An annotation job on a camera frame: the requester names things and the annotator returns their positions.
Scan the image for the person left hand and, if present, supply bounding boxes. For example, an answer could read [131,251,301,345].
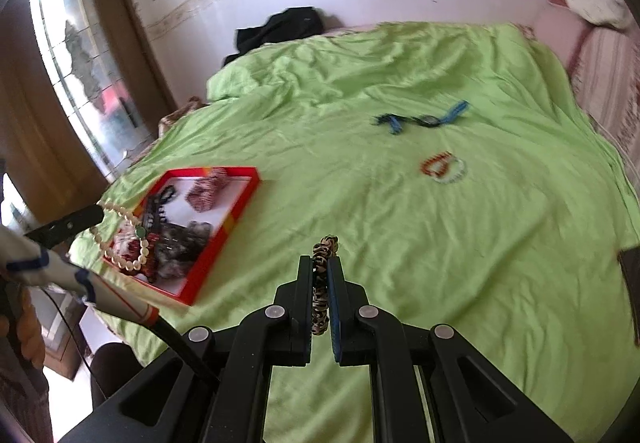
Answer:
[15,288,46,369]

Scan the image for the blue striped strap watch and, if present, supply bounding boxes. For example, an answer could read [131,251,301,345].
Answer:
[372,101,469,136]

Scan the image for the red polka dot scrunchie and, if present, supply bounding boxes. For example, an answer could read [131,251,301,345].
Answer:
[113,234,141,269]

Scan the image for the red tray box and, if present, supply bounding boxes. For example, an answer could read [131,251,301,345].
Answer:
[100,167,260,305]

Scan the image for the red plaid scrunchie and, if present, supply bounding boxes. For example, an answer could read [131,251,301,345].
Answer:
[186,167,229,212]

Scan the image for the black hair claw clips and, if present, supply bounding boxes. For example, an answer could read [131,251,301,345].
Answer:
[141,184,178,241]

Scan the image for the green bed cover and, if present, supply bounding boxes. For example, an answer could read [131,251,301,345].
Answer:
[105,23,639,442]

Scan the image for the leopard print bracelet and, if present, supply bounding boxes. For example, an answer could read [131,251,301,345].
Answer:
[310,234,341,337]

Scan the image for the black garment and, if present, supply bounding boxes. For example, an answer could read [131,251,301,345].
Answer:
[222,7,326,66]

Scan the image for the black smartphone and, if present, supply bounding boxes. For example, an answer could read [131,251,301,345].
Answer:
[617,246,640,345]

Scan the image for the brown blanket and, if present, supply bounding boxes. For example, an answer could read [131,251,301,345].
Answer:
[157,96,207,138]

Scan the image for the black grey organza scrunchie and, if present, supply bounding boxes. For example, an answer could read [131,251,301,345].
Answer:
[154,221,213,279]

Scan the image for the red bead bracelet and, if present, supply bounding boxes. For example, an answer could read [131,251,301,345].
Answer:
[420,150,454,178]

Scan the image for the clear crystal bracelet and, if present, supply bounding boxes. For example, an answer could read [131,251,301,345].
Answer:
[430,156,468,186]

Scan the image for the pearl bracelet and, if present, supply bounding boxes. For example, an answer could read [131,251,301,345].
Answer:
[88,202,151,272]

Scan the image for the stained glass door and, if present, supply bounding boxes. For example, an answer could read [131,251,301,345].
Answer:
[29,0,151,182]

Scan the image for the striped floral pillow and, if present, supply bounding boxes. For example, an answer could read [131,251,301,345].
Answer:
[572,27,639,169]

